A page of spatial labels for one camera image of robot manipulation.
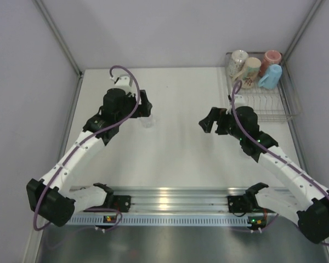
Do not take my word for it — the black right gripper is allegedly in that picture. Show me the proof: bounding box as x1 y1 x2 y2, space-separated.
199 107 245 141

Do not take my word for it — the clear glass cup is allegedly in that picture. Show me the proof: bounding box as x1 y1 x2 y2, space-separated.
140 115 156 128

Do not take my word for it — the beige tall patterned mug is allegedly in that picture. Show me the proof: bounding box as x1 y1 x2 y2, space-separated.
232 57 262 89

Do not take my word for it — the white mug orange inside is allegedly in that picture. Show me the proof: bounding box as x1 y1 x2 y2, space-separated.
228 50 249 77

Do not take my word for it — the light blue white cup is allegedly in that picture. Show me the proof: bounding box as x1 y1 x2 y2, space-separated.
258 64 282 90

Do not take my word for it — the pink patterned mug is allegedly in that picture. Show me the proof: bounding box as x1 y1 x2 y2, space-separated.
258 50 282 77

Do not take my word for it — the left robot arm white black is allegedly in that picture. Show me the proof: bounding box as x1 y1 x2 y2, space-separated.
26 88 152 227

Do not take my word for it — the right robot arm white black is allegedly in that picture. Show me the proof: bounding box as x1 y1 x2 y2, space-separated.
198 106 329 246

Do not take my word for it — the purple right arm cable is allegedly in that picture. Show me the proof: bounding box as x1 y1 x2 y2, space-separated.
231 79 329 245

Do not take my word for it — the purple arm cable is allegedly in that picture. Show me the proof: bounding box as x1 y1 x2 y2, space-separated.
32 65 141 231
231 79 329 245

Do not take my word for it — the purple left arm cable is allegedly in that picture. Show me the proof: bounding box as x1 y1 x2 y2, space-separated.
32 65 141 231

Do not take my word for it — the metal wire dish rack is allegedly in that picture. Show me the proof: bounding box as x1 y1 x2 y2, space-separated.
224 52 300 122

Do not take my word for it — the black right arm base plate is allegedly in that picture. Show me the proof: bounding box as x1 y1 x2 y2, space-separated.
227 195 261 217

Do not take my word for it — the aluminium mounting rail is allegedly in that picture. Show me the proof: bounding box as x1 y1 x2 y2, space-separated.
114 187 246 215

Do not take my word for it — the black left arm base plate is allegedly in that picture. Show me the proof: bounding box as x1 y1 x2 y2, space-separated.
94 183 131 213

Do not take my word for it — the grey slotted cable duct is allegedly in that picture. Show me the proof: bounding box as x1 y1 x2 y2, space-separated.
67 214 252 227

